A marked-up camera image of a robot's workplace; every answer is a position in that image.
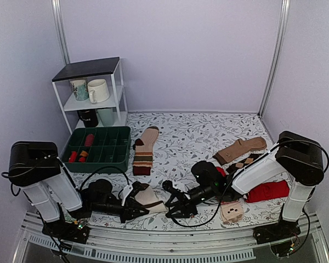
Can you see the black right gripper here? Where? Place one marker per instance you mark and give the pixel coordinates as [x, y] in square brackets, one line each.
[183, 204]

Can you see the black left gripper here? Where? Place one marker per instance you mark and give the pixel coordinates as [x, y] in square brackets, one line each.
[129, 212]

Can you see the cream brown block sock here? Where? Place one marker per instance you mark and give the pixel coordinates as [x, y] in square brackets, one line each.
[148, 199]

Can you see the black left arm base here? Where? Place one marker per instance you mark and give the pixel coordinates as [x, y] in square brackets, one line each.
[66, 231]

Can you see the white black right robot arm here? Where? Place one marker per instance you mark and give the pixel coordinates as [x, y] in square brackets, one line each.
[298, 156]

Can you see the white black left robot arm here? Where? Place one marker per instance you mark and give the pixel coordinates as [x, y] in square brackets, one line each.
[34, 167]

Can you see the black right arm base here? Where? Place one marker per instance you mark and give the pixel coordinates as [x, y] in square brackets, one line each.
[275, 232]

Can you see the floral patterned table mat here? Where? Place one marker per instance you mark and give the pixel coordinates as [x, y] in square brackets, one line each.
[185, 139]

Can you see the red beige face sock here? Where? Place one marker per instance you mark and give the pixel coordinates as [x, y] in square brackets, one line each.
[231, 210]

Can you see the striped beige brown sock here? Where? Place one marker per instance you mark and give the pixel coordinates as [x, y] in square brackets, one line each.
[143, 147]

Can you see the green divided organizer tray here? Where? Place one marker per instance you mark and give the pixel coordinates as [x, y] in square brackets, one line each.
[111, 148]

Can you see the red rolled sock front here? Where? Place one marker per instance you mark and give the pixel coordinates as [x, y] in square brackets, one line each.
[72, 157]

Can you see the red rolled sock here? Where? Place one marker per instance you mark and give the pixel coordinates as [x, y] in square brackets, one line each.
[72, 157]
[89, 140]

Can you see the tan brown cuff sock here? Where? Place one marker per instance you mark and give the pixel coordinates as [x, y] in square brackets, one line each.
[239, 148]

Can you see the brown argyle sock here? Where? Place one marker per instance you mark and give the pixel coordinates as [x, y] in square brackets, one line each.
[231, 169]

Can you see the pale green mug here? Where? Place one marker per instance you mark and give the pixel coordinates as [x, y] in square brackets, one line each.
[106, 116]

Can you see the black mug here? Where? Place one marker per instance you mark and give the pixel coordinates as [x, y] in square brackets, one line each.
[88, 117]

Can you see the red folded sock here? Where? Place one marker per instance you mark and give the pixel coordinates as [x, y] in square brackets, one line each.
[268, 191]

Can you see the cream white mug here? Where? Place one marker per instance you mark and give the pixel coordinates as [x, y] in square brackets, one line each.
[98, 91]

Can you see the white shelf black top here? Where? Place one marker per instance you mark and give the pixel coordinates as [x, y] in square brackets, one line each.
[109, 69]

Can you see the teal patterned mug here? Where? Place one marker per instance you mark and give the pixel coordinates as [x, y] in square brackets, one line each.
[79, 89]

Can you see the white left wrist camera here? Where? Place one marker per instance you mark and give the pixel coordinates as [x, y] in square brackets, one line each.
[129, 190]

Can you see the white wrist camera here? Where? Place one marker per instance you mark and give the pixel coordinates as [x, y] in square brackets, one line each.
[129, 190]
[168, 186]

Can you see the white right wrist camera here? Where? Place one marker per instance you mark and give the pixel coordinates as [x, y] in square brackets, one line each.
[168, 186]

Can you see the aluminium front rail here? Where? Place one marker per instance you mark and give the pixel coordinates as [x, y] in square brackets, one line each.
[107, 244]

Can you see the left aluminium corner post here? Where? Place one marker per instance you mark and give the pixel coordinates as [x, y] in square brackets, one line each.
[59, 26]

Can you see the aluminium corner post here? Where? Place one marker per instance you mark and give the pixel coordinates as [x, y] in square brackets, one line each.
[59, 26]
[281, 31]

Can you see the right aluminium corner post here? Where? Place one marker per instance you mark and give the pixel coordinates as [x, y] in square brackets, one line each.
[281, 31]

